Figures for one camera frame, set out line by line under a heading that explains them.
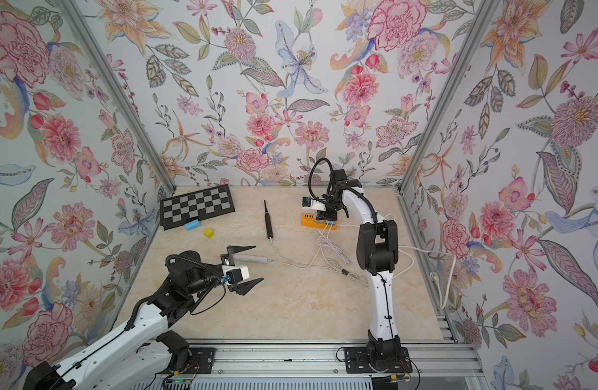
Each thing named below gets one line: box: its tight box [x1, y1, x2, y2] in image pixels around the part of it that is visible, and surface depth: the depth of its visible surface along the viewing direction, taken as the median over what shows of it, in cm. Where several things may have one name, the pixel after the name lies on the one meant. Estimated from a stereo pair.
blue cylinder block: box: [184, 219, 201, 231], surface depth 108 cm
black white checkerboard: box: [160, 183, 236, 231], surface depth 112 cm
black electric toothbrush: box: [263, 199, 274, 240], surface depth 109 cm
